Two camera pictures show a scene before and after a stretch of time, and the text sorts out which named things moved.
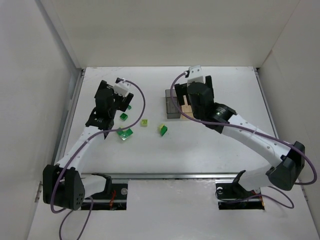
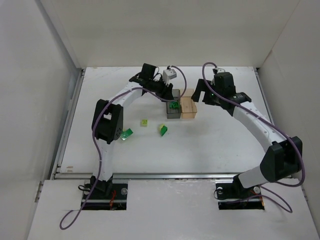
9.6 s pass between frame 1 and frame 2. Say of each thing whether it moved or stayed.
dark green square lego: moved
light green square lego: stayed
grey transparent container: stayed
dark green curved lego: stayed
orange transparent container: stayed
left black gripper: moved
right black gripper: moved
